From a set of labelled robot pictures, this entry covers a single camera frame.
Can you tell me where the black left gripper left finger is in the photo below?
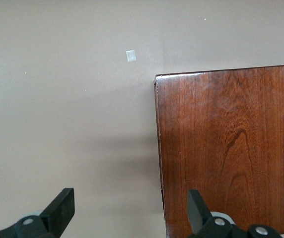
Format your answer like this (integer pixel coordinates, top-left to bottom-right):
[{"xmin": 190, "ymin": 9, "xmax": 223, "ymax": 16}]
[{"xmin": 0, "ymin": 187, "xmax": 75, "ymax": 238}]

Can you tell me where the dark brown wooden cabinet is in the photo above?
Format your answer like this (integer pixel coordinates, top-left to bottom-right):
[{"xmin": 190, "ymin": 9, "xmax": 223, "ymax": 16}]
[{"xmin": 153, "ymin": 64, "xmax": 284, "ymax": 238}]

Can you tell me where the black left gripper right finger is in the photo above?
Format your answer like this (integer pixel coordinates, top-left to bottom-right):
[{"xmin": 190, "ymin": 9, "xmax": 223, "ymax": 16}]
[{"xmin": 186, "ymin": 189, "xmax": 283, "ymax": 238}]

